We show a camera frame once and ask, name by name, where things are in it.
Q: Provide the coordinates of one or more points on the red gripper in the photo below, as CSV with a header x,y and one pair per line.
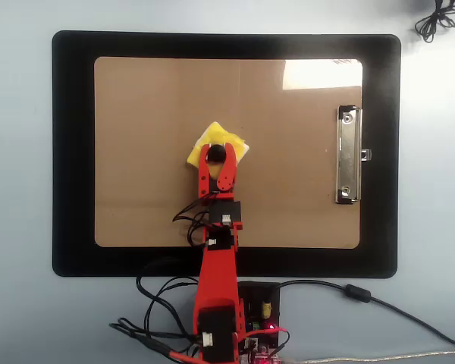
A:
x,y
206,189

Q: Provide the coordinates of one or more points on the brown hardboard clipboard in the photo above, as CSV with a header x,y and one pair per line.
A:
x,y
155,113

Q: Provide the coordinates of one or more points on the silver metal clipboard clip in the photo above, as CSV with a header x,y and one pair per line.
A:
x,y
349,151

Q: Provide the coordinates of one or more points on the black control board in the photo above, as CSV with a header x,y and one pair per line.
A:
x,y
272,292

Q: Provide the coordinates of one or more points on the yellow sponge with black knob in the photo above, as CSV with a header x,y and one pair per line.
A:
x,y
216,130

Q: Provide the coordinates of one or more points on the black rectangular desk mat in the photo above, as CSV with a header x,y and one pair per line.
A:
x,y
72,151

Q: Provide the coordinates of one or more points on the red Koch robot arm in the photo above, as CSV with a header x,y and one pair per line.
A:
x,y
216,277

